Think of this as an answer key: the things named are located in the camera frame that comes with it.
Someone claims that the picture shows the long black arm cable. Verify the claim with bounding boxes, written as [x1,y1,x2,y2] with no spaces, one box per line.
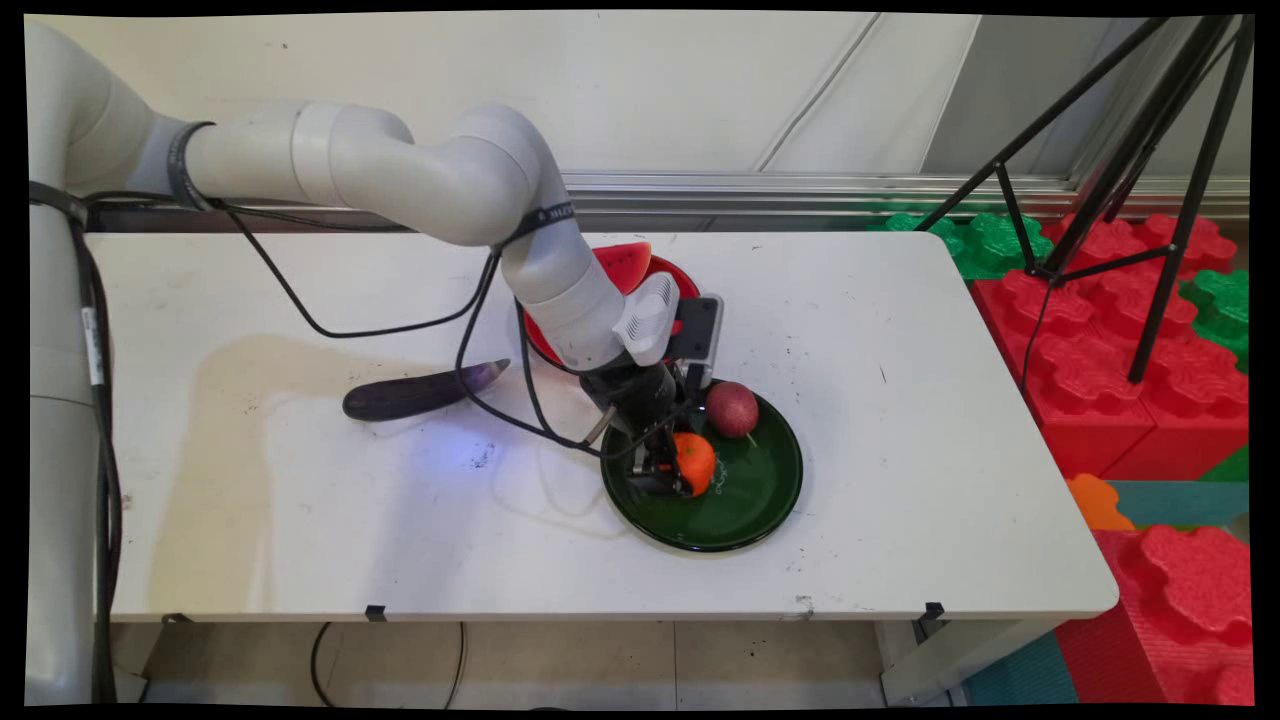
[85,190,499,341]

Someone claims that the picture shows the black tripod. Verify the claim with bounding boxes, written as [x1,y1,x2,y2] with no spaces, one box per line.
[913,15,1256,386]

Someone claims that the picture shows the teal foam mat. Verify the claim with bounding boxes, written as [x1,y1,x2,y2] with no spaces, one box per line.
[1105,480,1251,529]

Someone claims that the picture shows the red plate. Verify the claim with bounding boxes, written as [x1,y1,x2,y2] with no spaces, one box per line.
[522,254,702,372]

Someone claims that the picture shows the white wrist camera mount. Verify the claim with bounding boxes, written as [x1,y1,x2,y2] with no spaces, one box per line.
[612,271,682,368]

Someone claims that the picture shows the aluminium wall rail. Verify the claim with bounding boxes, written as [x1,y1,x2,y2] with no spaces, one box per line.
[88,170,1251,234]

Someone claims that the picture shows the black floor cable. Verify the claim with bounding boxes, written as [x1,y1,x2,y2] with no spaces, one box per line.
[309,621,470,709]

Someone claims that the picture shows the white table leg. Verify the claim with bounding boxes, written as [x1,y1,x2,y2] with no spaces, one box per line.
[878,618,1063,707]

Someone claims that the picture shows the dark green plate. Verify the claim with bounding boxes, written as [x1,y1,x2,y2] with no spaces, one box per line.
[600,384,805,554]

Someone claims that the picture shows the green foam block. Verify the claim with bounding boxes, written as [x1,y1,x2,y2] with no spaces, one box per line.
[868,210,1054,281]
[1180,268,1251,373]

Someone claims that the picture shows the black cable bundle on base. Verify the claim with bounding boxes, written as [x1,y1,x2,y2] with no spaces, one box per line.
[30,183,124,704]

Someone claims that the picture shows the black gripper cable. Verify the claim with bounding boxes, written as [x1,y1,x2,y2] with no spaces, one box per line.
[455,250,691,461]

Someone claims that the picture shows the black velcro strap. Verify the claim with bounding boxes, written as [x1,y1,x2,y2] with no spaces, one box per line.
[497,201,578,251]
[165,120,217,212]

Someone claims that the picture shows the toy watermelon slice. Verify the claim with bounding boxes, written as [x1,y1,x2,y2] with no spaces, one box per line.
[592,241,654,297]

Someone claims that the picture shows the orange foam block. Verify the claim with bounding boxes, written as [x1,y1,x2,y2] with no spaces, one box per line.
[1064,473,1137,532]

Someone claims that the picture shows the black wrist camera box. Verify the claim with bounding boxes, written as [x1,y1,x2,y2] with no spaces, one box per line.
[668,296,725,392]

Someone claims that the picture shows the toy orange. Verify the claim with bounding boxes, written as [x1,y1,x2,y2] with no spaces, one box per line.
[672,431,718,498]

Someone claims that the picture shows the dark red toy fruit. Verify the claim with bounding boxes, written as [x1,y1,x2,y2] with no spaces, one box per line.
[706,381,760,440]

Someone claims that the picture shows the purple toy eggplant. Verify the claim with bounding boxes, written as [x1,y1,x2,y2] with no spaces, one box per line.
[343,358,511,422]

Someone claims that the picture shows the large red foam block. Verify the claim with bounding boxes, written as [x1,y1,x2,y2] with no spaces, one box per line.
[970,268,1251,481]

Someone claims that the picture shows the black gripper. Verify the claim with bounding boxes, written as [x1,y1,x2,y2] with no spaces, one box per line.
[580,360,694,500]

